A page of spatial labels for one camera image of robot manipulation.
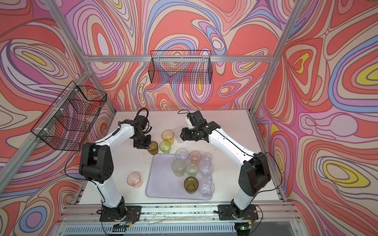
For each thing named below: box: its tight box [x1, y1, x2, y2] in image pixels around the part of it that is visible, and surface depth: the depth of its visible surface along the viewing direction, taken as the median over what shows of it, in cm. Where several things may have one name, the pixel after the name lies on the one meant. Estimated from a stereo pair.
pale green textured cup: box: [186, 163, 199, 177], surface depth 84 cm
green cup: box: [158, 140, 172, 154], surface depth 95 cm
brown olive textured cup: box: [183, 176, 199, 195], surface depth 78 cm
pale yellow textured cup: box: [171, 158, 187, 178], surface depth 86 cm
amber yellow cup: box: [160, 129, 175, 146], surface depth 98 cm
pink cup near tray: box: [126, 171, 143, 188], surface depth 82 cm
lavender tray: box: [145, 153, 213, 200], surface depth 86 cm
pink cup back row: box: [189, 150, 202, 164], surface depth 90 cm
